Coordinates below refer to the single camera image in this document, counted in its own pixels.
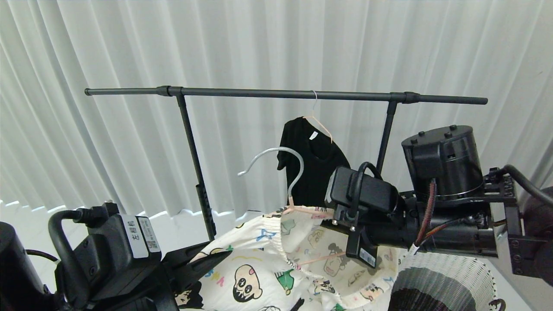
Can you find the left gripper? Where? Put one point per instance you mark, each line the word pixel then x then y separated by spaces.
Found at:
pixel 162 289

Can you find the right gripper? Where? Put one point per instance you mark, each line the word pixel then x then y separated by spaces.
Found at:
pixel 384 235

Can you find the cream printed garment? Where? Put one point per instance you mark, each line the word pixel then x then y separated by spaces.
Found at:
pixel 268 259

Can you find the black t-shirt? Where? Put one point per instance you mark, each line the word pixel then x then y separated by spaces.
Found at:
pixel 317 172

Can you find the pink clothes hanger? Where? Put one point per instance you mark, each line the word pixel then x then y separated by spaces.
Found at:
pixel 298 164
pixel 322 126

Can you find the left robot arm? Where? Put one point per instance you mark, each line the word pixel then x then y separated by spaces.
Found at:
pixel 15 272

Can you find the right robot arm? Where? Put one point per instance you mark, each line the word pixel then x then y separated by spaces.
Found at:
pixel 449 164

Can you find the white laundry basket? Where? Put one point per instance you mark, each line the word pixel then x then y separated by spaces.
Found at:
pixel 445 280

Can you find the black clothes rack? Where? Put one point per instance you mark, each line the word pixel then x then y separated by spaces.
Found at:
pixel 281 93

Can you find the white curtain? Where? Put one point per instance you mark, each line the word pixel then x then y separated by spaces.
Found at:
pixel 129 52

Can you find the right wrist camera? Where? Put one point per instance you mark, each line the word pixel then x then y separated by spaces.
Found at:
pixel 367 192

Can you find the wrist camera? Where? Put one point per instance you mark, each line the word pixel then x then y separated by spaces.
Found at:
pixel 121 250
pixel 367 192

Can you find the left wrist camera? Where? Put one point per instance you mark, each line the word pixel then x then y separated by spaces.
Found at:
pixel 121 250

